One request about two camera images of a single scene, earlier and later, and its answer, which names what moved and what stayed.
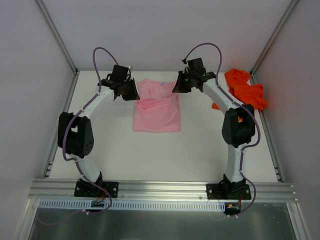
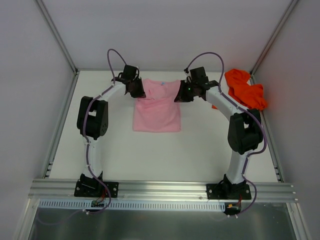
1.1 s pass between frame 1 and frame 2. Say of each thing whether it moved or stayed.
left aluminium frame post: stayed
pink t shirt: stayed
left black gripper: moved
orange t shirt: stayed
